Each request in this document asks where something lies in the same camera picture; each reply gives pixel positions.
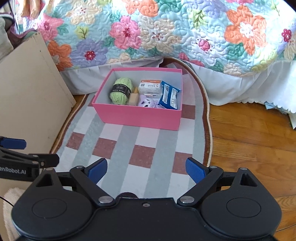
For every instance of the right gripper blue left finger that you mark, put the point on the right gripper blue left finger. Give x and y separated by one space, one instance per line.
86 179

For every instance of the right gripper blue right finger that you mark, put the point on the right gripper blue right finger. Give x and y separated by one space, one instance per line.
206 179

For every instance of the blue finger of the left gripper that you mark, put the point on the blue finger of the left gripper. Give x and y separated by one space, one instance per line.
12 143

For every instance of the blue wet wipes pack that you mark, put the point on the blue wet wipes pack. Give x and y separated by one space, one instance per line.
169 96

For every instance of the foundation bottle gold cap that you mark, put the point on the foundation bottle gold cap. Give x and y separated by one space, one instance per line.
133 98

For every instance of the green yarn ball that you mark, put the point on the green yarn ball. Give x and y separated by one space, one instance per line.
121 90

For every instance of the purple plush toy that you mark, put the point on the purple plush toy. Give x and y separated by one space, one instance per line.
149 101

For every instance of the clear box orange label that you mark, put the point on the clear box orange label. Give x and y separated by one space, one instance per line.
150 87

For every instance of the pink fluffy cloth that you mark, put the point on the pink fluffy cloth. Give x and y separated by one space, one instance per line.
12 196

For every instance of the beige wooden cabinet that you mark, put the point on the beige wooden cabinet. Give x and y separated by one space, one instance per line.
35 100

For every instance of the checkered oval rug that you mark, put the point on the checkered oval rug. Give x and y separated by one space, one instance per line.
148 162

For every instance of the pink storage box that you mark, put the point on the pink storage box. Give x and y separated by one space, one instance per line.
160 118

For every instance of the white bed skirt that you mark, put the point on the white bed skirt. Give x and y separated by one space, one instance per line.
274 85

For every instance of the floral quilt bedspread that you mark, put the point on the floral quilt bedspread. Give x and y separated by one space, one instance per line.
233 37

